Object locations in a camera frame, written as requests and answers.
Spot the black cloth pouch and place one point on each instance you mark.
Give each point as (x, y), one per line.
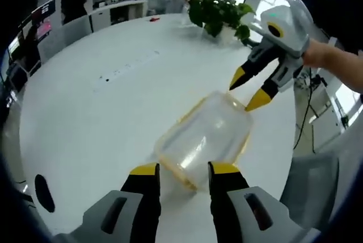
(45, 194)

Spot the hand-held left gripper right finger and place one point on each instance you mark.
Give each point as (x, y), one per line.
(227, 197)

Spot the clear container with yellow buckles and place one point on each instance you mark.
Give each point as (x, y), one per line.
(204, 132)

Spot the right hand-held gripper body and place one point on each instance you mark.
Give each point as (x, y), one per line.
(292, 27)

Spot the grey mesh office chair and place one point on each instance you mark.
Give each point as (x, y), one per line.
(312, 186)

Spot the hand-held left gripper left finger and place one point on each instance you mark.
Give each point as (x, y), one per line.
(141, 197)

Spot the person's right hand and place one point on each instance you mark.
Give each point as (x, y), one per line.
(314, 55)

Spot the green potted plant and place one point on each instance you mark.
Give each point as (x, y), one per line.
(218, 10)

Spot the white chair back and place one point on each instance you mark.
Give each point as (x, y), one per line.
(75, 31)

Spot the white counter cabinet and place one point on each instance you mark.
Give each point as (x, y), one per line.
(119, 13)

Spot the small red item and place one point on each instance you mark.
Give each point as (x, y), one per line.
(154, 19)

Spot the black wall monitor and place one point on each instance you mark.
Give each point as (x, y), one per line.
(44, 8)

